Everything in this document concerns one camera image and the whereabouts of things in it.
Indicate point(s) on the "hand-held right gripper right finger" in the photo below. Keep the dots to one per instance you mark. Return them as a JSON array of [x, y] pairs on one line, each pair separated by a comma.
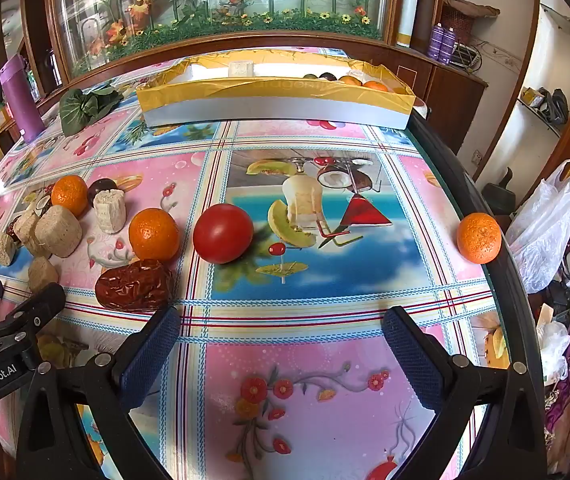
[[412, 355]]

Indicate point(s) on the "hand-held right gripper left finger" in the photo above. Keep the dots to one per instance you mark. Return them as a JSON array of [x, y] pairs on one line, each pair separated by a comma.
[[152, 355]]

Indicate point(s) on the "peeled sugarcane piece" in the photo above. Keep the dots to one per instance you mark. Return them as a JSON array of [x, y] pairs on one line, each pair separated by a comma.
[[3, 250], [110, 211], [58, 232], [42, 274], [24, 227]]

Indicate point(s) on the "large red date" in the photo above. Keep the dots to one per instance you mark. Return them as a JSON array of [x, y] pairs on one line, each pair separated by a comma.
[[134, 286]]

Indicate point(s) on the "orange mandarin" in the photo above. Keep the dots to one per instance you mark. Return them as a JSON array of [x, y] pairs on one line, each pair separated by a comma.
[[350, 80], [376, 86], [153, 235], [69, 195], [479, 238]]

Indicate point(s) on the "printed plastic tablecloth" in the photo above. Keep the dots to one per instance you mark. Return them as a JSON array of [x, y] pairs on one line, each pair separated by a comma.
[[315, 320]]

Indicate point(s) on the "dark plum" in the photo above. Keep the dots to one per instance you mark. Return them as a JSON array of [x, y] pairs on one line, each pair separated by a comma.
[[101, 187]]

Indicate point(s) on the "red tomato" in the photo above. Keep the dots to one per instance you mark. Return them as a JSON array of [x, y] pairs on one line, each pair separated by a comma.
[[223, 233]]

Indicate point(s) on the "small white plastic bag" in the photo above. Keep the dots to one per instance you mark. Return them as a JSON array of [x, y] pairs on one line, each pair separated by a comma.
[[555, 347]]

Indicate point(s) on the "purple bottle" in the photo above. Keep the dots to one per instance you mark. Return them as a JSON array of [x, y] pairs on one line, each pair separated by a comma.
[[20, 105]]

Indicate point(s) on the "green leafy cabbage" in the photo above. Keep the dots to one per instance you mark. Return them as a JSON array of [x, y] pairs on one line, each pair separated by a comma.
[[77, 110]]

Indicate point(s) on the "yellow lined grey box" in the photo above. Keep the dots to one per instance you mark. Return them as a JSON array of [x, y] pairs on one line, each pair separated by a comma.
[[265, 99]]

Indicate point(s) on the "black bag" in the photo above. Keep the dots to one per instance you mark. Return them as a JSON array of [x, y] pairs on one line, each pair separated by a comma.
[[556, 105]]

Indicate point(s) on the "dark round fruit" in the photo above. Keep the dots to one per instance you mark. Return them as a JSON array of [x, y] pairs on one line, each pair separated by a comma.
[[327, 77]]

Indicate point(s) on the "purple spray can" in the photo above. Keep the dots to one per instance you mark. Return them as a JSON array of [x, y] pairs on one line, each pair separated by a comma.
[[449, 46], [435, 42]]

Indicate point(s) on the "brown wicker basket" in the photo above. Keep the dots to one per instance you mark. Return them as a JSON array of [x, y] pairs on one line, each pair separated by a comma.
[[465, 15]]

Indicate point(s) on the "white roll with gold bands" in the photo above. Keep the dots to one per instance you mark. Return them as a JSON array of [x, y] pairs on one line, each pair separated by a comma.
[[410, 2]]

